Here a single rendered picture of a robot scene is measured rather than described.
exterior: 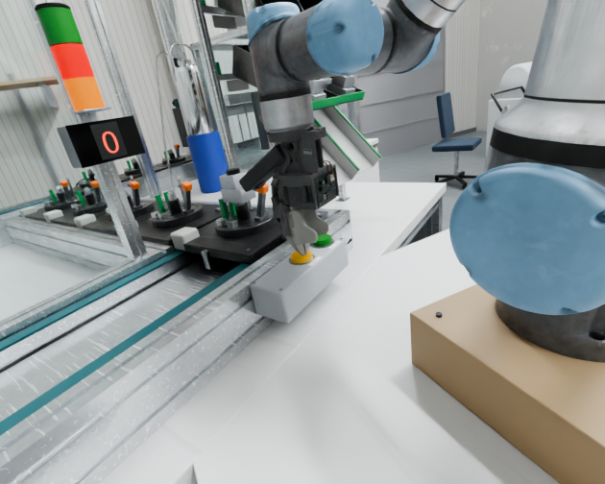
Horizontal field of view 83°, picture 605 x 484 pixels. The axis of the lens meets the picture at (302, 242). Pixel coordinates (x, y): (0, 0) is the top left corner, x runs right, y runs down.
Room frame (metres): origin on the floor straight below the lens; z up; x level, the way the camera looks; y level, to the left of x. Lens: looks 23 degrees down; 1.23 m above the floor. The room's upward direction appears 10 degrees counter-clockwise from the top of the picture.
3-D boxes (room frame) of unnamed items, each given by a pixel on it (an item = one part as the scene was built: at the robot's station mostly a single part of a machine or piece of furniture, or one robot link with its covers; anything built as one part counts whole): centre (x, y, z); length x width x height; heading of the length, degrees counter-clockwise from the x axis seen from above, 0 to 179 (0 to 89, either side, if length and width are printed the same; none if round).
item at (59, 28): (0.68, 0.33, 1.38); 0.05 x 0.05 x 0.05
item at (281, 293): (0.55, 0.01, 0.93); 0.21 x 0.07 x 0.06; 142
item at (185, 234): (0.74, 0.26, 0.97); 0.05 x 0.05 x 0.04; 52
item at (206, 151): (1.72, 0.38, 0.99); 0.16 x 0.16 x 0.27
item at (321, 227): (0.55, -0.02, 1.02); 0.06 x 0.03 x 0.09; 52
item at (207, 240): (0.75, 0.12, 0.96); 0.24 x 0.24 x 0.02; 52
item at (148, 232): (0.91, 0.32, 1.01); 0.24 x 0.24 x 0.13; 52
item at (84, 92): (0.68, 0.33, 1.28); 0.05 x 0.05 x 0.05
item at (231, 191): (0.76, 0.13, 1.07); 0.08 x 0.04 x 0.07; 52
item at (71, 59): (0.68, 0.33, 1.33); 0.05 x 0.05 x 0.05
